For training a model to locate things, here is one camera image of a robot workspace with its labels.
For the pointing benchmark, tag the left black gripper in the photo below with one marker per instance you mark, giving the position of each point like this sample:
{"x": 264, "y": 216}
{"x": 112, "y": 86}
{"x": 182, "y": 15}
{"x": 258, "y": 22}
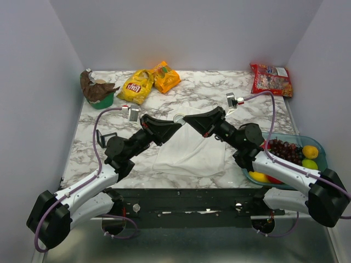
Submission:
{"x": 161, "y": 130}

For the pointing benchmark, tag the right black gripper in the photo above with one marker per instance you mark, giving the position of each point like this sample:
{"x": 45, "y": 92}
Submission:
{"x": 205, "y": 123}

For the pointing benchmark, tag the white cloth garment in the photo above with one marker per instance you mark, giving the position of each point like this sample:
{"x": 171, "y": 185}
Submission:
{"x": 187, "y": 153}

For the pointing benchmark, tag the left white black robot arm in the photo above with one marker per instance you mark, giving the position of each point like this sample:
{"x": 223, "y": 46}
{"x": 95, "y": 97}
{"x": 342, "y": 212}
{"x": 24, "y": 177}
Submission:
{"x": 51, "y": 216}

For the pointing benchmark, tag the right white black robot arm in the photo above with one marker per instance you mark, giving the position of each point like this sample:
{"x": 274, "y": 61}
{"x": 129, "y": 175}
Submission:
{"x": 325, "y": 195}

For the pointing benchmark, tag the black brooch display box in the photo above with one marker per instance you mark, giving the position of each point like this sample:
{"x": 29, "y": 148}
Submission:
{"x": 102, "y": 139}

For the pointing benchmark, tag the orange snack bag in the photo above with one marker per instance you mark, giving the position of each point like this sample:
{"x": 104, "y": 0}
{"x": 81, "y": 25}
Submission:
{"x": 165, "y": 78}

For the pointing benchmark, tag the yellow chips bag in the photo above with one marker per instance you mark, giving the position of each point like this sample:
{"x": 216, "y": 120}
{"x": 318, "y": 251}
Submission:
{"x": 137, "y": 87}

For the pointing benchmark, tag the green bowl with brown paper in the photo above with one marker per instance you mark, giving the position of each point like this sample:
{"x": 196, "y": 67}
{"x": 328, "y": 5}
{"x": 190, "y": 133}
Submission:
{"x": 99, "y": 95}

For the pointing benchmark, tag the yellow lemon front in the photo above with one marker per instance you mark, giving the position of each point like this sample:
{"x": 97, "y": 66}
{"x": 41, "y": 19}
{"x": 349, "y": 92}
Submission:
{"x": 260, "y": 177}

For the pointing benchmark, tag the yellow lemon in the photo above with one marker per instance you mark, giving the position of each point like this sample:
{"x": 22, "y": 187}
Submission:
{"x": 260, "y": 177}
{"x": 310, "y": 152}

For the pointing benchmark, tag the red snack bag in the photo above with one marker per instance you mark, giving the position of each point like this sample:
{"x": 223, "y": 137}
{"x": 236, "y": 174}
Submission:
{"x": 273, "y": 79}

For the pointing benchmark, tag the red apple toy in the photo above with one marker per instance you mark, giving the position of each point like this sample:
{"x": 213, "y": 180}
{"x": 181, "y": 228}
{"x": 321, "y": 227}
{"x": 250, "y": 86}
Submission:
{"x": 273, "y": 180}

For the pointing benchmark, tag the dark purple grape bunch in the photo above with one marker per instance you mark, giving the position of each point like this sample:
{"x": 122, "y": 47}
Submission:
{"x": 286, "y": 150}

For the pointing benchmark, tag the yellow lemon back right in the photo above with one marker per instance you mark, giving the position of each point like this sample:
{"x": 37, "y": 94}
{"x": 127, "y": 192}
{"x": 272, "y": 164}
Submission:
{"x": 310, "y": 152}

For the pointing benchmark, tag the green lime toy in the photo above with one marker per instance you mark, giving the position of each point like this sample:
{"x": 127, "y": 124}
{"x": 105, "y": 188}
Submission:
{"x": 309, "y": 164}

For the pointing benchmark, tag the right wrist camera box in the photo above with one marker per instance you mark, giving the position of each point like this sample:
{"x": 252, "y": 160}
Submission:
{"x": 233, "y": 103}

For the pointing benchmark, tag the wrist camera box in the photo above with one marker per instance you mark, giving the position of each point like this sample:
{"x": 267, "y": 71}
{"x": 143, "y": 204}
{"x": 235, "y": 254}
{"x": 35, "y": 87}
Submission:
{"x": 233, "y": 103}
{"x": 133, "y": 112}

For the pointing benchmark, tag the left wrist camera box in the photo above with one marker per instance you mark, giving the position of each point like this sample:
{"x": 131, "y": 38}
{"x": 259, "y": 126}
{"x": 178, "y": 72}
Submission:
{"x": 133, "y": 112}

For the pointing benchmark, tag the aluminium frame profile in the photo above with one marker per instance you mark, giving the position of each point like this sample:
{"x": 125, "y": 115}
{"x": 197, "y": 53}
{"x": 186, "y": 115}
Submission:
{"x": 309, "y": 242}

